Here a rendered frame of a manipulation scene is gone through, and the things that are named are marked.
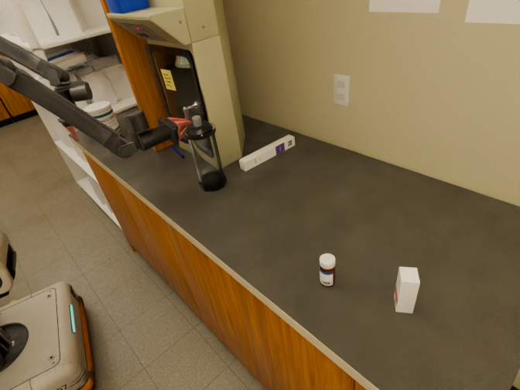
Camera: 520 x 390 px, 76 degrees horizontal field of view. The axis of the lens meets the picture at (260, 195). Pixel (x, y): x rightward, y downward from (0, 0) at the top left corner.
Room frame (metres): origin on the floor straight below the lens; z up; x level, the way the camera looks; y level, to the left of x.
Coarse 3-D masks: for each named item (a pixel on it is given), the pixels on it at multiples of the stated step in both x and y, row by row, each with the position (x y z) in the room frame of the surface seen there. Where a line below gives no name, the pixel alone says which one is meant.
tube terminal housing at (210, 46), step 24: (168, 0) 1.21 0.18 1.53; (192, 0) 1.17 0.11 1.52; (216, 0) 1.27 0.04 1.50; (192, 24) 1.15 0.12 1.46; (216, 24) 1.21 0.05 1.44; (192, 48) 1.15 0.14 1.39; (216, 48) 1.20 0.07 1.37; (216, 72) 1.19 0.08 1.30; (216, 96) 1.17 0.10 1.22; (216, 120) 1.16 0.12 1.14; (240, 120) 1.34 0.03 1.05; (240, 144) 1.23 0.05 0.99
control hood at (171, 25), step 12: (132, 12) 1.22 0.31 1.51; (144, 12) 1.17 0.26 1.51; (156, 12) 1.12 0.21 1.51; (168, 12) 1.11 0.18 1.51; (180, 12) 1.14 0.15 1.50; (120, 24) 1.33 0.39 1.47; (144, 24) 1.15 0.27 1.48; (156, 24) 1.09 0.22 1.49; (168, 24) 1.11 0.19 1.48; (180, 24) 1.13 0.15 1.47; (168, 36) 1.14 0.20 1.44; (180, 36) 1.12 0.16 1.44
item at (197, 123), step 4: (196, 116) 1.05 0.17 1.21; (196, 120) 1.03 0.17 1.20; (200, 120) 1.04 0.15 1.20; (192, 124) 1.06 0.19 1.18; (196, 124) 1.03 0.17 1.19; (200, 124) 1.04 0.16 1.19; (204, 124) 1.04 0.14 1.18; (208, 124) 1.04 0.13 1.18; (188, 128) 1.03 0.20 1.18; (192, 128) 1.02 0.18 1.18; (196, 128) 1.02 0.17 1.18; (200, 128) 1.01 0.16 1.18; (204, 128) 1.01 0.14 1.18; (208, 128) 1.02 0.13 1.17; (188, 132) 1.02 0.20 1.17; (192, 132) 1.01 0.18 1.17; (196, 132) 1.00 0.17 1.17; (200, 132) 1.00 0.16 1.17; (204, 132) 1.00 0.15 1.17
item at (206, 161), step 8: (192, 136) 1.00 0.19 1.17; (200, 136) 0.99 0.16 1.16; (208, 136) 1.00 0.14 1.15; (192, 144) 1.01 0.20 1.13; (200, 144) 1.00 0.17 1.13; (208, 144) 1.01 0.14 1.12; (192, 152) 1.02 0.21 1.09; (200, 152) 1.00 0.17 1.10; (208, 152) 1.00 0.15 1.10; (216, 152) 1.02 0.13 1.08; (200, 160) 1.00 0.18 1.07; (208, 160) 1.00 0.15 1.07; (216, 160) 1.01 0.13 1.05; (200, 168) 1.00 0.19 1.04; (208, 168) 1.00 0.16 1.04; (216, 168) 1.01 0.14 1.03; (200, 176) 1.01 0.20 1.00; (208, 176) 1.00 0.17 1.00; (216, 176) 1.00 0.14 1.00; (208, 184) 1.00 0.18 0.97
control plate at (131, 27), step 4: (124, 24) 1.29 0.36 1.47; (128, 24) 1.26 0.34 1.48; (132, 24) 1.23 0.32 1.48; (128, 28) 1.31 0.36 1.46; (132, 28) 1.28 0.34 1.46; (136, 28) 1.25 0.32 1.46; (140, 28) 1.22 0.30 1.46; (144, 28) 1.19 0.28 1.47; (148, 28) 1.17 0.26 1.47; (136, 32) 1.31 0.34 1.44; (140, 32) 1.28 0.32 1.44; (144, 32) 1.25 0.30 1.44; (148, 32) 1.22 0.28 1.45; (152, 32) 1.19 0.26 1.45; (140, 36) 1.34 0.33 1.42; (144, 36) 1.31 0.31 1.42; (152, 36) 1.24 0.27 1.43; (164, 40) 1.21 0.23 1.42
